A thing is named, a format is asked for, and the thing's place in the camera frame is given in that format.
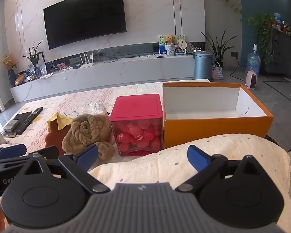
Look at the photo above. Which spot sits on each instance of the clear plastic bag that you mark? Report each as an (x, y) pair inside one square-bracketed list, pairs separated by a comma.
[(94, 108)]

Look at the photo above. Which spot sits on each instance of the round paper fan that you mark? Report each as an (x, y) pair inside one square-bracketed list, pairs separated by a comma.
[(182, 44)]

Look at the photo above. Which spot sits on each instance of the grey flat box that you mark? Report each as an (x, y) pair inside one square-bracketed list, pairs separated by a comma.
[(12, 125)]

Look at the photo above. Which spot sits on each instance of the patterned round plate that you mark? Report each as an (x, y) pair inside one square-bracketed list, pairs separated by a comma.
[(190, 47)]

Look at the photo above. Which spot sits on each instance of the white router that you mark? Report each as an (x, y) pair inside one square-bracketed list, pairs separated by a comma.
[(87, 64)]

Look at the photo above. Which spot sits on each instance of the red lidded clear cube container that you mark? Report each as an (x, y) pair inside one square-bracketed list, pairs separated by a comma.
[(135, 109)]

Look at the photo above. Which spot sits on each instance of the dark grey cabinet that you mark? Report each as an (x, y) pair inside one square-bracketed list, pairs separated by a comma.
[(283, 53)]

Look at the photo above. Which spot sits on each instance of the grey set-top box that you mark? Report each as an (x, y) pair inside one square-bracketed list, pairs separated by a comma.
[(161, 55)]

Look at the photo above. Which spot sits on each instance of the dried flowers in dark vase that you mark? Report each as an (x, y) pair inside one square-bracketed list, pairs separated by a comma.
[(8, 62)]

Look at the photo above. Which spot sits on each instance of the woven handbag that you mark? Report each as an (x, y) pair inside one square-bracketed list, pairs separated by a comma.
[(217, 74)]

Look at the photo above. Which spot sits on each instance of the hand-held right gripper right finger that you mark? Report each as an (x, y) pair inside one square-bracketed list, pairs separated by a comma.
[(196, 157)]

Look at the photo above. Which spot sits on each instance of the green plant in glass vase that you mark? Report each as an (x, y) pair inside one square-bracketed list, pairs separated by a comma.
[(34, 58)]

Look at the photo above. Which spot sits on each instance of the trailing pothos plant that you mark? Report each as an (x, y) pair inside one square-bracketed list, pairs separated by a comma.
[(263, 29)]

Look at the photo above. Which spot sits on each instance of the teddy bear bouquet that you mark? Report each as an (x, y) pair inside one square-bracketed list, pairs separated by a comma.
[(170, 40)]

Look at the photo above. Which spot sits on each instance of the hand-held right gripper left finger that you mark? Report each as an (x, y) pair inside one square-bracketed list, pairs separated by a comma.
[(87, 156)]

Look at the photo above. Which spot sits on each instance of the blue water jug with pump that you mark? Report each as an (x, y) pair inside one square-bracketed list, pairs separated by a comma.
[(253, 63)]

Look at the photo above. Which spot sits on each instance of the pink space heater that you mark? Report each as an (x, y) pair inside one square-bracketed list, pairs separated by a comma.
[(251, 79)]

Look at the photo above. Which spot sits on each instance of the yellow cloth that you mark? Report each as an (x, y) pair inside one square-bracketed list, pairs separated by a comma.
[(63, 121)]

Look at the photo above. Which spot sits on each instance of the cream dotted blanket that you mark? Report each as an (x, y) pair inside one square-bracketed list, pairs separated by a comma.
[(160, 165)]

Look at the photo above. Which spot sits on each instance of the black wall television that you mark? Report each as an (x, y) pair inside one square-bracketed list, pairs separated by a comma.
[(84, 17)]

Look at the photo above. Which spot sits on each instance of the paper sheet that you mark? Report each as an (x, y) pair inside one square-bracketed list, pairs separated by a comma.
[(47, 75)]

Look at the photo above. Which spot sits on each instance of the patterned lace tablecloth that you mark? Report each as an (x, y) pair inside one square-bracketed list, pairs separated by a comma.
[(75, 97)]

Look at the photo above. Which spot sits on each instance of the grey blue trash can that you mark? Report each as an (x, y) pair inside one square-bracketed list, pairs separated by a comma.
[(203, 65)]

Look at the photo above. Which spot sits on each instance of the golden brown ornament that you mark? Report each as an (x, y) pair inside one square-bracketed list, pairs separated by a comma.
[(20, 79)]

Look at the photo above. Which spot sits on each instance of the white printed bag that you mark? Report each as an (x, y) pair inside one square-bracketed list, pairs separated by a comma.
[(42, 66)]

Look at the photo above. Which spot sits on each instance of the pink tissue box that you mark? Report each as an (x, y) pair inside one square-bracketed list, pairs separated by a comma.
[(61, 66)]

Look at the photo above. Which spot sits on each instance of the orange cardboard box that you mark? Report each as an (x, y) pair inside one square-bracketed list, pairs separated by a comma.
[(208, 131)]

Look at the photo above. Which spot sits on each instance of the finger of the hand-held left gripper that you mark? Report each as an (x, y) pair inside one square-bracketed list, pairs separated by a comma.
[(47, 151), (12, 151)]

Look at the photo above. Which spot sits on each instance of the tall snake plant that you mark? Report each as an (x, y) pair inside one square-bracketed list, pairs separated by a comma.
[(218, 49)]

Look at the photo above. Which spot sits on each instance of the brown fluffy towel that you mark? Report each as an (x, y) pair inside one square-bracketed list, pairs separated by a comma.
[(87, 128)]

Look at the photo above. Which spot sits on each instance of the dark wall socket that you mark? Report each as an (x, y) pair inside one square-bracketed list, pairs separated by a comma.
[(234, 53)]

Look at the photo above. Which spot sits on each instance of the teddy bear toy display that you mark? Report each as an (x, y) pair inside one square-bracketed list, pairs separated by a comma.
[(162, 40)]

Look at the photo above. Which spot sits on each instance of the dark brown cloth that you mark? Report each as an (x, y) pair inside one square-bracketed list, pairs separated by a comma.
[(55, 136)]

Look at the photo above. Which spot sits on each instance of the black remote control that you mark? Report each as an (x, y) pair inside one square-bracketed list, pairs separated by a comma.
[(29, 120)]

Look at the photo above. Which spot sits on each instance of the blue white canister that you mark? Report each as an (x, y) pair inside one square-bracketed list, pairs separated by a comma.
[(277, 20)]

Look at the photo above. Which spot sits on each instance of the white marble television console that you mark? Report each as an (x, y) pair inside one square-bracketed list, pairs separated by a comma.
[(111, 75)]

